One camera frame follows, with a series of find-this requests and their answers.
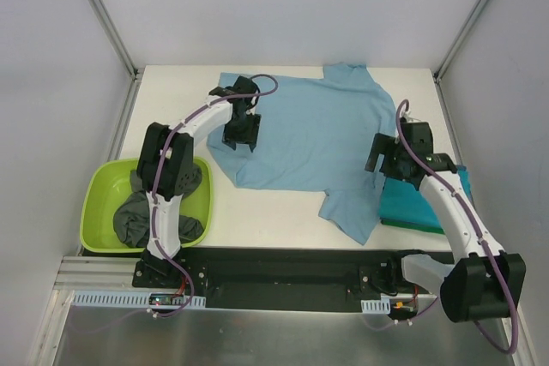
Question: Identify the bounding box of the light blue t-shirt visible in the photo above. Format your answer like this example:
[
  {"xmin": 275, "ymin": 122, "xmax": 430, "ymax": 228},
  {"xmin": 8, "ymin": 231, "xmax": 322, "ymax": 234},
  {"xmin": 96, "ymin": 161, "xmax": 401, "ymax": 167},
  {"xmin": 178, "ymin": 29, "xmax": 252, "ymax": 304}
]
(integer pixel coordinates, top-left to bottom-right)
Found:
[{"xmin": 207, "ymin": 63, "xmax": 395, "ymax": 244}]

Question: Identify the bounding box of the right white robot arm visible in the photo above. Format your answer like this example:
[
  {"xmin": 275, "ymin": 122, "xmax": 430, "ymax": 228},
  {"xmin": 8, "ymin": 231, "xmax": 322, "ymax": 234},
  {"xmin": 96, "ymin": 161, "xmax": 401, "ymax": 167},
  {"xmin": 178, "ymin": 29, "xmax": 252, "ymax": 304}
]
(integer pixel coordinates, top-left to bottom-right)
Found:
[{"xmin": 365, "ymin": 119, "xmax": 526, "ymax": 323}]

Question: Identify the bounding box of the green plastic basket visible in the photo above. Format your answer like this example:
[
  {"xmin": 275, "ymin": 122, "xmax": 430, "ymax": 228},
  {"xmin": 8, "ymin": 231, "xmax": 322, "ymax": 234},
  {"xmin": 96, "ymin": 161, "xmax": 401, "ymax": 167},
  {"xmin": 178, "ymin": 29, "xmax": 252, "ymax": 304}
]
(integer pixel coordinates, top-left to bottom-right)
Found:
[{"xmin": 80, "ymin": 157, "xmax": 214, "ymax": 255}]

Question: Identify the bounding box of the left aluminium frame post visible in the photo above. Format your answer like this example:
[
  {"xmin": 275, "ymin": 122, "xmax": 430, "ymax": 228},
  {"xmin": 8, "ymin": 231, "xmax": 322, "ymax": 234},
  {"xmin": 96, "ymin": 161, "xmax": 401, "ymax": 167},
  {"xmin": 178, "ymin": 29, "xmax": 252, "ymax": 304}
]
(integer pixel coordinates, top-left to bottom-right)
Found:
[{"xmin": 63, "ymin": 0, "xmax": 145, "ymax": 82}]

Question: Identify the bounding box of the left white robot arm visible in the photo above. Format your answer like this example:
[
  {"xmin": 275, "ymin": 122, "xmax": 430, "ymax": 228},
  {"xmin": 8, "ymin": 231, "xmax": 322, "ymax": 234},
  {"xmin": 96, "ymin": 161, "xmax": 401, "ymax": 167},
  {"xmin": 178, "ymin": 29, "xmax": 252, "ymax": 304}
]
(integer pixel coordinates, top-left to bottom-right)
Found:
[{"xmin": 136, "ymin": 75, "xmax": 262, "ymax": 288}]

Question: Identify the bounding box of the dark grey t-shirt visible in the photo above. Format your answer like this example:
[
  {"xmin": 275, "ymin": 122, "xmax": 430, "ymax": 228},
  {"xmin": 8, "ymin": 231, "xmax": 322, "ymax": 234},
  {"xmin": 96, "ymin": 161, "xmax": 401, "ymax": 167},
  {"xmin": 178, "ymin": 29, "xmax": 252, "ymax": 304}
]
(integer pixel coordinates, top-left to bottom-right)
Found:
[{"xmin": 112, "ymin": 159, "xmax": 205, "ymax": 248}]

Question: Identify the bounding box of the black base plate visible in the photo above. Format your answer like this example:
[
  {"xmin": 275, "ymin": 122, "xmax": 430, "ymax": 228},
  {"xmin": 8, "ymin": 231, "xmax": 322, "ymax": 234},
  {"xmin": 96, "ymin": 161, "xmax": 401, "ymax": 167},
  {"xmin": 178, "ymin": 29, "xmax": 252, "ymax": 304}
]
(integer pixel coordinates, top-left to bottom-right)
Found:
[{"xmin": 132, "ymin": 247, "xmax": 426, "ymax": 313}]

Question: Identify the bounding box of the right aluminium frame post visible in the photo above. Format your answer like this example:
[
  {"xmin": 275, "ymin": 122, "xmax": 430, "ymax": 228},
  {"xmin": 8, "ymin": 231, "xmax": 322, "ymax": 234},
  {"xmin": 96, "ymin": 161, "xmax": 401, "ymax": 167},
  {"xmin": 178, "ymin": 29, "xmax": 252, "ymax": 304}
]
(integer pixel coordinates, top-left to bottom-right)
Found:
[{"xmin": 431, "ymin": 0, "xmax": 520, "ymax": 84}]

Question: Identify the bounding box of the left white cable duct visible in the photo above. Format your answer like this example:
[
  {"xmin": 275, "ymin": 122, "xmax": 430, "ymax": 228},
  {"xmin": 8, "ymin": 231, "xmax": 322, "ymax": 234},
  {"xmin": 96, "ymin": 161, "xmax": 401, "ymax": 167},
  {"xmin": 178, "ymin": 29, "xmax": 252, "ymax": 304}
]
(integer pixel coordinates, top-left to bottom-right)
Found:
[{"xmin": 72, "ymin": 291, "xmax": 206, "ymax": 310}]

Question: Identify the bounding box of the right white cable duct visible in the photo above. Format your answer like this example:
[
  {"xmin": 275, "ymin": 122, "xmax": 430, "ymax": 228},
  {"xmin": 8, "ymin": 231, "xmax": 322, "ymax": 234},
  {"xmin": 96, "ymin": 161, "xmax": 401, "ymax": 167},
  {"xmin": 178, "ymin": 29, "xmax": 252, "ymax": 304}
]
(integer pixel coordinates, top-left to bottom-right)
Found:
[{"xmin": 360, "ymin": 298, "xmax": 391, "ymax": 315}]

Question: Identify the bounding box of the aluminium frame post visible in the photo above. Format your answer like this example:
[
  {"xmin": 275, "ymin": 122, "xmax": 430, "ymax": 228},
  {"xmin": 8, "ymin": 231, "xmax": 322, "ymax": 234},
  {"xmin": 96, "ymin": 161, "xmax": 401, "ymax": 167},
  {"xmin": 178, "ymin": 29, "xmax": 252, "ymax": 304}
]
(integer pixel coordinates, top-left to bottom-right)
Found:
[
  {"xmin": 63, "ymin": 0, "xmax": 145, "ymax": 82},
  {"xmin": 431, "ymin": 0, "xmax": 520, "ymax": 84}
]

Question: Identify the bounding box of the white cable duct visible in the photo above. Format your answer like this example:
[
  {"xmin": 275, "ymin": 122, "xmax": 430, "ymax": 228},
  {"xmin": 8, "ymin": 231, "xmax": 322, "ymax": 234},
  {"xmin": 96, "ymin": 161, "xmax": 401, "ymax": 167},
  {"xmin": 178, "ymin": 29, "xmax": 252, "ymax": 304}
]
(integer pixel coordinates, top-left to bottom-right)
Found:
[
  {"xmin": 360, "ymin": 298, "xmax": 391, "ymax": 315},
  {"xmin": 72, "ymin": 291, "xmax": 206, "ymax": 310}
]

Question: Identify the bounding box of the folded teal t-shirt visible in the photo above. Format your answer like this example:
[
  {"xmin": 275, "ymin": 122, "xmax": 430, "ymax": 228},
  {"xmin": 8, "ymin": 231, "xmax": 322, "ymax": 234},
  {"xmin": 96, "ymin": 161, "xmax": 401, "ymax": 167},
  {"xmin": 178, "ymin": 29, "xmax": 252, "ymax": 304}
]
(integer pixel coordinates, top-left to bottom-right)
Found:
[{"xmin": 378, "ymin": 177, "xmax": 446, "ymax": 234}]

